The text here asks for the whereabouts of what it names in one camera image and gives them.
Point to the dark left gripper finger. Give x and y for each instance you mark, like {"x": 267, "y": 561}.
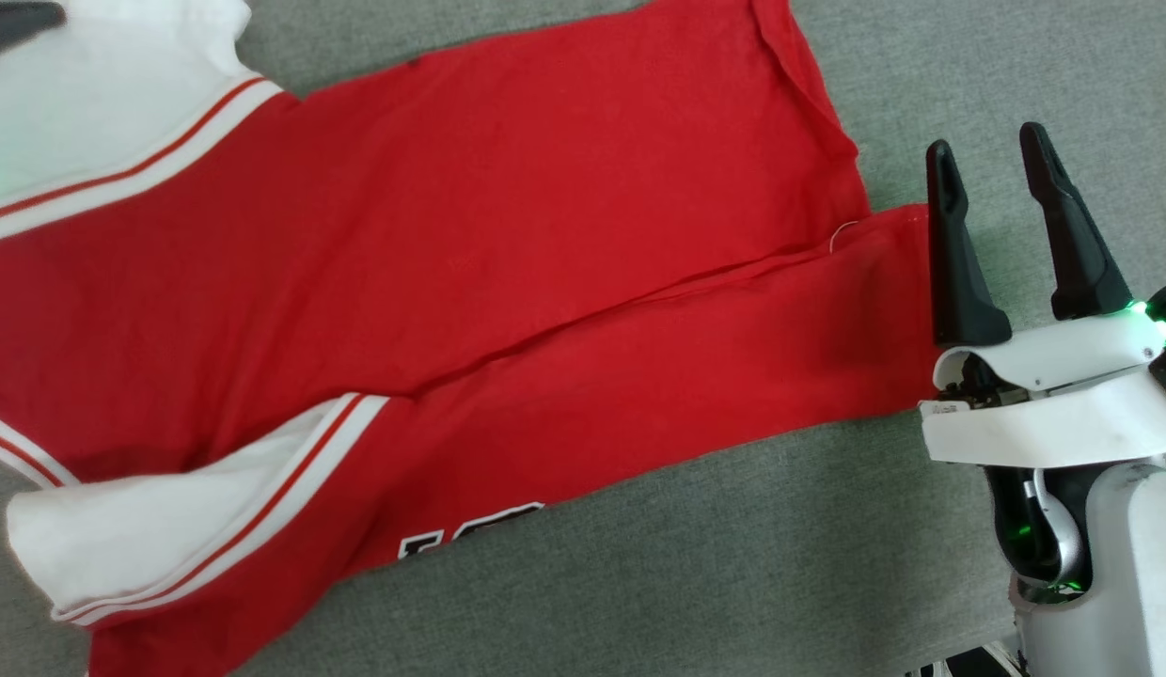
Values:
{"x": 14, "y": 21}

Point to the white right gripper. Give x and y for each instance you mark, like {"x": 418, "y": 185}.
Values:
{"x": 1053, "y": 404}

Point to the red and white shirt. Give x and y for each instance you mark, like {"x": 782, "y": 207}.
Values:
{"x": 498, "y": 263}

